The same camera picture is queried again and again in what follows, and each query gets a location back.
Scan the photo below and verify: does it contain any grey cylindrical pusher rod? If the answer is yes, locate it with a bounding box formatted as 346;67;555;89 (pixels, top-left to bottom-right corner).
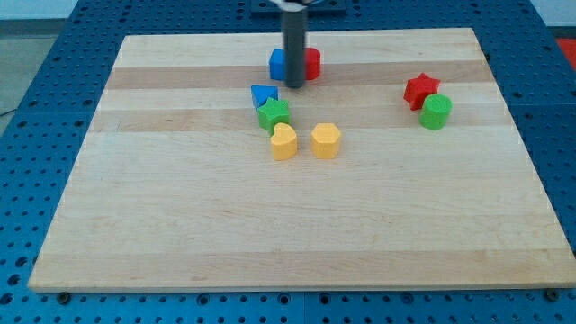
281;6;308;89

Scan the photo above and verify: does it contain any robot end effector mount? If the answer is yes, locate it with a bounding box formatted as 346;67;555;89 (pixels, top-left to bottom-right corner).
270;0;315;11

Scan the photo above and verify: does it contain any yellow hexagon block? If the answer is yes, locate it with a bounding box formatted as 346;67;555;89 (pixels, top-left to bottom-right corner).
310;123;341;159

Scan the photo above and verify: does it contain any red cylinder block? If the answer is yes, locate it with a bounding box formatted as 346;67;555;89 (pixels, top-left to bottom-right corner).
305;48;321;80

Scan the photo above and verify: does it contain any blue cube block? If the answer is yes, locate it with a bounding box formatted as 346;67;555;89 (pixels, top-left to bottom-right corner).
268;49;285;81

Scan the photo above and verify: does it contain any blue triangle block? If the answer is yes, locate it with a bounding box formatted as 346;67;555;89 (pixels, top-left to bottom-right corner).
250;85;279;110

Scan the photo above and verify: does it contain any green star block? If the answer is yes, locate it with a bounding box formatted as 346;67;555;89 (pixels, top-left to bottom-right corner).
257;98;291;136

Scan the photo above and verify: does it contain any yellow heart block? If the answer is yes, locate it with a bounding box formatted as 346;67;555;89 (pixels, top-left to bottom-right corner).
270;122;298;161

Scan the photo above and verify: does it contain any red star block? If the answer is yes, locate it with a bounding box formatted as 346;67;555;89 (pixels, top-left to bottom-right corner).
403;73;441;111

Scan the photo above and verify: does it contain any green cylinder block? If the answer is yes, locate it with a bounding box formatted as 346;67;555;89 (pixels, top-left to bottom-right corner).
419;94;453;131

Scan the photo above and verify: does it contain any wooden board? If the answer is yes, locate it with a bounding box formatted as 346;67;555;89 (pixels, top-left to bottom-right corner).
28;28;575;293

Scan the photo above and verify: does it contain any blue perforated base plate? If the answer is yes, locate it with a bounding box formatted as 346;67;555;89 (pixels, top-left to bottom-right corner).
1;1;575;323

